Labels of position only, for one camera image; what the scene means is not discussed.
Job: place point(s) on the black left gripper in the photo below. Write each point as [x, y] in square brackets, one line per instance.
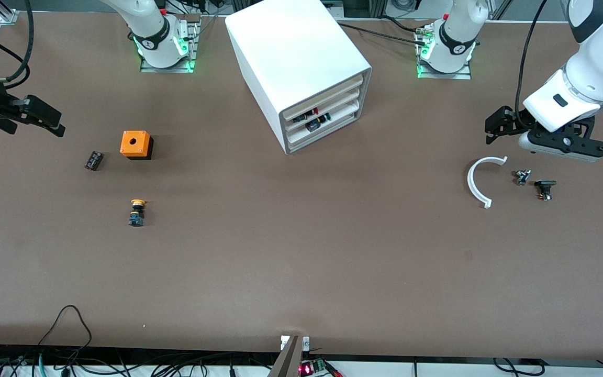
[514, 121]

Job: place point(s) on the yellow push button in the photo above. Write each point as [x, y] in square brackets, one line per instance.
[136, 214]

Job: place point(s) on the green push button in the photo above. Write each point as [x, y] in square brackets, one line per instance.
[313, 126]

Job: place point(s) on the small grey metal component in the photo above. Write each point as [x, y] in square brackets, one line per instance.
[522, 177]

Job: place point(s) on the white curved plastic piece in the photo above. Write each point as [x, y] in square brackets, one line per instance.
[470, 182]

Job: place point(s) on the small black electrical component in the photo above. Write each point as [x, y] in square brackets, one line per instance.
[93, 161]

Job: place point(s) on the circuit board with red light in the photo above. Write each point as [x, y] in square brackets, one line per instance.
[306, 369]

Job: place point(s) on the black knob switch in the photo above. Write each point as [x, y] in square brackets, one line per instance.
[545, 184]

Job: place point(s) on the aluminium frame rail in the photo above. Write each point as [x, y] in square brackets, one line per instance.
[8, 17]

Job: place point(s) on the orange button enclosure box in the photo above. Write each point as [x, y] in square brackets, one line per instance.
[134, 142]

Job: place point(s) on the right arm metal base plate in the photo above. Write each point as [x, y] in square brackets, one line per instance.
[168, 69]

